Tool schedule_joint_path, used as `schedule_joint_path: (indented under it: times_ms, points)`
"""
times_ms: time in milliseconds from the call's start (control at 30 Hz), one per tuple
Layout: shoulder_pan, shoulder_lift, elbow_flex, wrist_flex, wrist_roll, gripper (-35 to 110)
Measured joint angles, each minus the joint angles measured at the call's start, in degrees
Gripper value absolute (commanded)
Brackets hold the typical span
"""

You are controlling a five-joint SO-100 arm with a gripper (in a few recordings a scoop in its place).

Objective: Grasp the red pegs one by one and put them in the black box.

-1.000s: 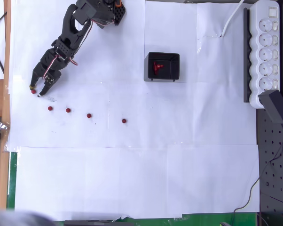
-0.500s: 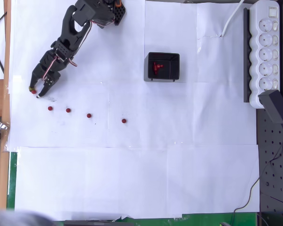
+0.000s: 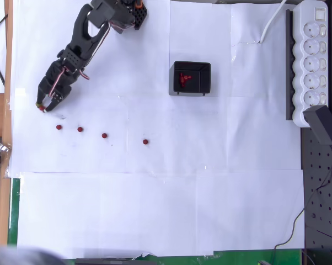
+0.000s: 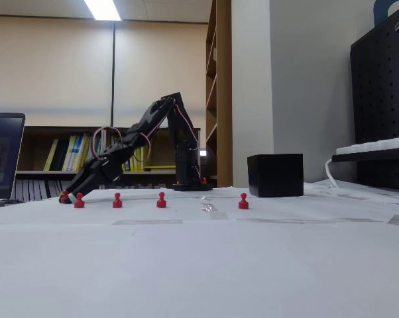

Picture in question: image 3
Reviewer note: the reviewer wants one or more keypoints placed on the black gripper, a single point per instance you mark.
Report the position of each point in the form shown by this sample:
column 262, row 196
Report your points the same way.
column 51, row 91

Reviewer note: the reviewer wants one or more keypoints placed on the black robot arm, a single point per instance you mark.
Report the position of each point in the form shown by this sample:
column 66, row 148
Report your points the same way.
column 80, row 30

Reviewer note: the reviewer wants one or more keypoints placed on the black open box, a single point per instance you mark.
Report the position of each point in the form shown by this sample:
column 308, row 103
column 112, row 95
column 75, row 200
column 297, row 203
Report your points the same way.
column 206, row 80

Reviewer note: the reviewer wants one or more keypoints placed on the wooden table edge strip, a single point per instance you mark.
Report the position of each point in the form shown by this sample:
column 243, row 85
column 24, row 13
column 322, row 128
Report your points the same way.
column 8, row 69

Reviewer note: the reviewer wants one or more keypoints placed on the metal clamp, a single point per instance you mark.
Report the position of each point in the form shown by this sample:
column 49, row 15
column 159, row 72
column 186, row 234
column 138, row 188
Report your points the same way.
column 0, row 147

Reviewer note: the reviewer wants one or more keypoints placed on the green cutting mat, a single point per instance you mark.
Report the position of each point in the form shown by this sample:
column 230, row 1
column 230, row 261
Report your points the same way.
column 14, row 209

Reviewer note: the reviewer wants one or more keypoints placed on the blurry grey object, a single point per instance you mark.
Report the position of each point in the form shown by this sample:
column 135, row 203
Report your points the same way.
column 11, row 256

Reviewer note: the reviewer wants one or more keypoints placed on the black flat device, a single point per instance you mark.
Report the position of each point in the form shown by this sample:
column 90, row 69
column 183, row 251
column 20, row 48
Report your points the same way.
column 105, row 261

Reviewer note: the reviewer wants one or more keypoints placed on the black power adapter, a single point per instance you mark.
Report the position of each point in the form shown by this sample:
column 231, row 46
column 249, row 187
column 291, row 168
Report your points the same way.
column 320, row 124

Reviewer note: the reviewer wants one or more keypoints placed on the white power strip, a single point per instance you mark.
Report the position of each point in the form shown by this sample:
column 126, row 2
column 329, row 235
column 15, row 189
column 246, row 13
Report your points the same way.
column 310, row 16

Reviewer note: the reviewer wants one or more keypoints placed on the black pegboard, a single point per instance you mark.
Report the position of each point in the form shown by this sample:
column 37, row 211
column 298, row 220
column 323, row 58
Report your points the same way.
column 323, row 207

